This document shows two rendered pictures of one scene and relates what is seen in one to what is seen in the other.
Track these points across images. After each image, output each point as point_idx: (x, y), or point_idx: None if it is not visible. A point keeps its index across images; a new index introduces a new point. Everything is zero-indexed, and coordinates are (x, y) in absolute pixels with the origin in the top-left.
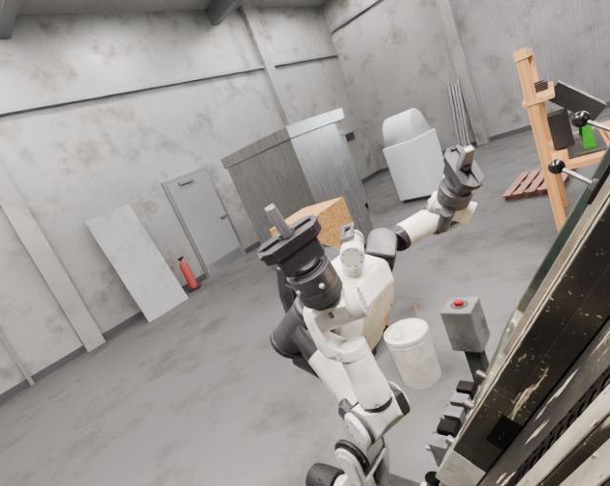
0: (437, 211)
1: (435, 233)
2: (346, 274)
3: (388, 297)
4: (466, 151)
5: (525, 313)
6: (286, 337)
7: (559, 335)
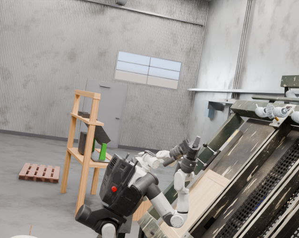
0: (166, 157)
1: None
2: (144, 171)
3: None
4: None
5: (173, 207)
6: (146, 186)
7: (234, 191)
